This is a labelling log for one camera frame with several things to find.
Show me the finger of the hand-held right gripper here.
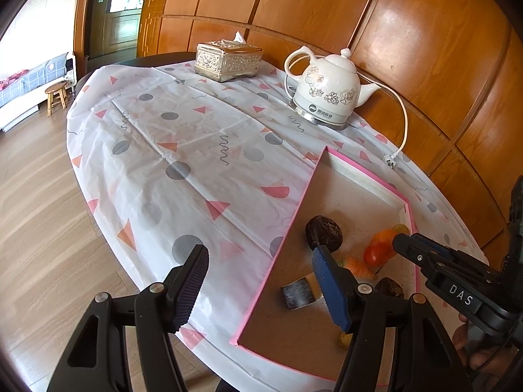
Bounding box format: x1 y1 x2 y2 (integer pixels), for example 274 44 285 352
392 233 454 271

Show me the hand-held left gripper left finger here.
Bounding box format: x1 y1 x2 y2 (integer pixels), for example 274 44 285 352
46 244 210 392

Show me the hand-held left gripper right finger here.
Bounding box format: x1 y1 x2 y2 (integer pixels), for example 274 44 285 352
311 246 460 392

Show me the short wooden log piece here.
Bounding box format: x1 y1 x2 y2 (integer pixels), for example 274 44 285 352
281 276 325 310

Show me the orange carrot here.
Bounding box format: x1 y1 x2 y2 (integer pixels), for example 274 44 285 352
335 256 377 280

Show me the red tomato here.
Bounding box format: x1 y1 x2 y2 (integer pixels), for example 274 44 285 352
363 243 396 267

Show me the large dark water chestnut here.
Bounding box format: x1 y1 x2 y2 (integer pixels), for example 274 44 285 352
375 277 406 300

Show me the small dark water chestnut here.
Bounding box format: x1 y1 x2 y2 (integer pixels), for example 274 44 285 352
306 216 344 251

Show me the pink shallow box tray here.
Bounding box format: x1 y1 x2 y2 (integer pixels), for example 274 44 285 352
229 146 421 386

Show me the person's right hand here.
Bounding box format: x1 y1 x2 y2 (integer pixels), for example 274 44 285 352
451 314 523 392

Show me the white ceramic electric kettle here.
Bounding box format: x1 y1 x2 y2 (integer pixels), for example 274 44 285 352
284 47 382 128

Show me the ornate silver tissue box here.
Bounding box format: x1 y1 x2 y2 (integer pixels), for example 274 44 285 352
194 32 264 83

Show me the small wooden stool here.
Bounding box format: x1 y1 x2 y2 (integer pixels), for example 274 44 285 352
44 82 69 117

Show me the sofa with plaid cushion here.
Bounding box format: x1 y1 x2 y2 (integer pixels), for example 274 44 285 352
0 52 76 132

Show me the red patterned cloth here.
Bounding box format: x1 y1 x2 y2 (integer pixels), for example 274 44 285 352
0 69 29 90

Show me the wooden door with glass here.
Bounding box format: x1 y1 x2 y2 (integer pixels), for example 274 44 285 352
74 0 152 60

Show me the white power cord with plug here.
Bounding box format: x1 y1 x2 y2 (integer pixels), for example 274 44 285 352
360 74 409 169

